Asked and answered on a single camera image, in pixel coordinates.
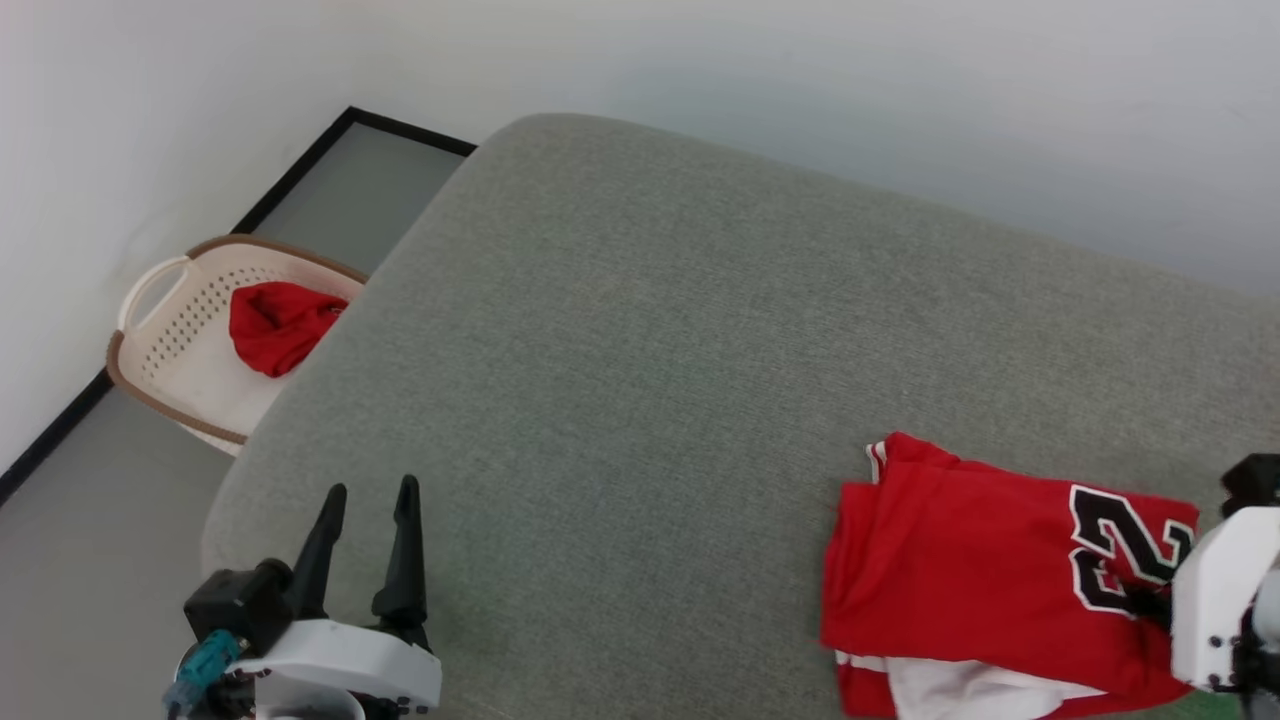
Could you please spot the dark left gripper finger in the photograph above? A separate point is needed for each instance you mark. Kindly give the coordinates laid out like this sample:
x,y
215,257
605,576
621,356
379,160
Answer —
x,y
320,550
405,555

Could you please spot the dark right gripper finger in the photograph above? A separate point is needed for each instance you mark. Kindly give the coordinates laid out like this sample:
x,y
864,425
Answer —
x,y
1150,605

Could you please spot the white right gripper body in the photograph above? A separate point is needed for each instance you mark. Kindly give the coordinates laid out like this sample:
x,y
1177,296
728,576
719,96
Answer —
x,y
1215,595

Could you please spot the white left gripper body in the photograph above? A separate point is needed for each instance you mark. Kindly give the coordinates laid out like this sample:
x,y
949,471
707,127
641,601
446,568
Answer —
x,y
340,660

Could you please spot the red and white jersey shirt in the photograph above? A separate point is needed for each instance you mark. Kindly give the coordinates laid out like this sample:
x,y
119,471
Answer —
x,y
950,580

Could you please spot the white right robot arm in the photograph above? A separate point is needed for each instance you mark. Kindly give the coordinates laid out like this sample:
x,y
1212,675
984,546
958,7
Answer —
x,y
1270,610

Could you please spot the red garment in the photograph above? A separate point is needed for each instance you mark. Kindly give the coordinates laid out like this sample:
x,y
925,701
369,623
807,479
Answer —
x,y
280,325

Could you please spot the cream plastic laundry basket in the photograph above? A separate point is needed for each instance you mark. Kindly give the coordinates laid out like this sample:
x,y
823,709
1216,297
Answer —
x,y
190,370

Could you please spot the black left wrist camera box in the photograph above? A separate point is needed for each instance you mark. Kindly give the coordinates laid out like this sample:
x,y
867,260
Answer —
x,y
235,600

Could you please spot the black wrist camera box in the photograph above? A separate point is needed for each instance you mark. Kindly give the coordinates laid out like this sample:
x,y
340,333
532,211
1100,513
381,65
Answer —
x,y
235,600
1255,480

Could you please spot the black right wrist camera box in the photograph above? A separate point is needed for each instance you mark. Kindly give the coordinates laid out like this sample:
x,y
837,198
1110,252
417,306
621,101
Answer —
x,y
1255,480

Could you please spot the teal left camera connector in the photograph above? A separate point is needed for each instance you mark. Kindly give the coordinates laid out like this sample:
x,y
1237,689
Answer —
x,y
205,660

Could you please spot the black wall skirting strip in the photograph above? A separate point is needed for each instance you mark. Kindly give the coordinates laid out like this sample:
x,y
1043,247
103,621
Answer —
x,y
410,131

